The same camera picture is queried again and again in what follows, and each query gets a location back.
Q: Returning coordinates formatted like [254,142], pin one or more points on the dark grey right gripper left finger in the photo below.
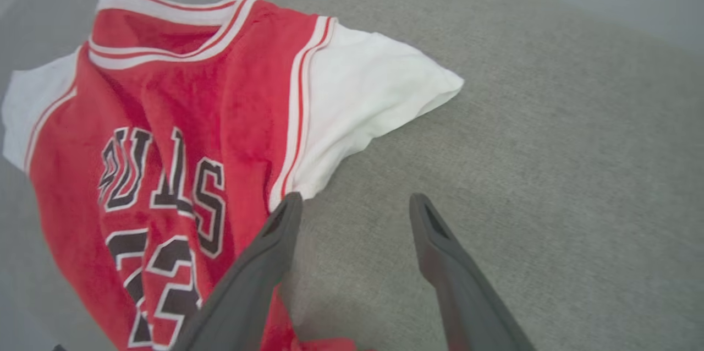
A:
[247,296]

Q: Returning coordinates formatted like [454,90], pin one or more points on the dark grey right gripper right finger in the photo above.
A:
[467,307]

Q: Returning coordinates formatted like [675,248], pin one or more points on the red white basketball jersey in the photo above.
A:
[220,92]

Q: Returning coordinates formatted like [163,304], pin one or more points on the grey fabric sofa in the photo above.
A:
[550,175]

